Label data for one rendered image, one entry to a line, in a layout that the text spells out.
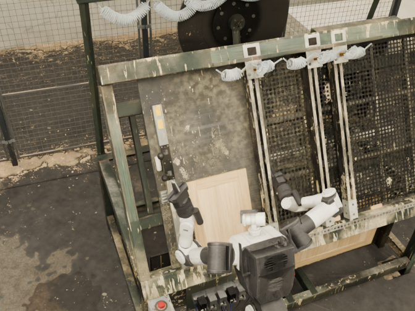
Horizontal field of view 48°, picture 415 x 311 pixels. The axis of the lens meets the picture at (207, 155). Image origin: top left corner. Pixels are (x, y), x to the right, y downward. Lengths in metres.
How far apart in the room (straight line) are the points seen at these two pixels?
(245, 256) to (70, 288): 1.93
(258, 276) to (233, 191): 0.71
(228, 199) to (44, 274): 1.84
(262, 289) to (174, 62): 1.23
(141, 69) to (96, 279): 1.98
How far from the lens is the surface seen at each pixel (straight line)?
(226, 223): 2.79
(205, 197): 2.71
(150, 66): 2.47
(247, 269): 2.32
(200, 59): 2.54
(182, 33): 3.08
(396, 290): 4.11
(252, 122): 2.72
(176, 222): 2.66
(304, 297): 3.62
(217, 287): 2.89
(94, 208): 4.41
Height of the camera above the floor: 3.11
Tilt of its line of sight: 39 degrees down
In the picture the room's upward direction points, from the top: 2 degrees clockwise
